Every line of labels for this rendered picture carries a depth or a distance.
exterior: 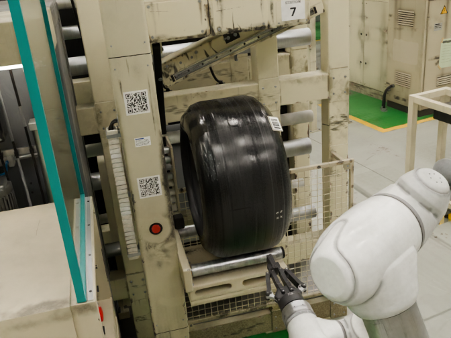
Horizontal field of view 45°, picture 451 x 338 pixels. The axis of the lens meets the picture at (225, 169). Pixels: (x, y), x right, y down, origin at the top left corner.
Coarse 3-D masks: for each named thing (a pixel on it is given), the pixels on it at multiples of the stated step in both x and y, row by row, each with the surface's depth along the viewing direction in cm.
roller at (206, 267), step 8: (272, 248) 195; (280, 248) 195; (232, 256) 192; (240, 256) 192; (248, 256) 192; (256, 256) 192; (264, 256) 193; (272, 256) 193; (280, 256) 194; (192, 264) 190; (200, 264) 189; (208, 264) 189; (216, 264) 190; (224, 264) 190; (232, 264) 190; (240, 264) 191; (248, 264) 192; (192, 272) 189; (200, 272) 188; (208, 272) 189
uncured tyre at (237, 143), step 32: (192, 128) 176; (224, 128) 172; (256, 128) 173; (192, 160) 217; (224, 160) 167; (256, 160) 169; (192, 192) 212; (224, 192) 167; (256, 192) 169; (288, 192) 174; (224, 224) 171; (256, 224) 173; (288, 224) 182; (224, 256) 186
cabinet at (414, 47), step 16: (400, 0) 565; (416, 0) 544; (432, 0) 538; (448, 0) 543; (400, 16) 570; (416, 16) 550; (432, 16) 542; (448, 16) 550; (400, 32) 576; (416, 32) 555; (432, 32) 549; (448, 32) 557; (400, 48) 582; (416, 48) 560; (432, 48) 556; (448, 48) 564; (400, 64) 588; (416, 64) 565; (432, 64) 563; (448, 64) 572; (400, 80) 593; (416, 80) 571; (432, 80) 570; (448, 80) 579; (400, 96) 599; (432, 112) 588
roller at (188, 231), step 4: (184, 228) 214; (188, 228) 214; (192, 228) 214; (180, 232) 213; (184, 232) 213; (188, 232) 214; (192, 232) 214; (196, 232) 214; (180, 236) 213; (184, 236) 214; (188, 236) 215
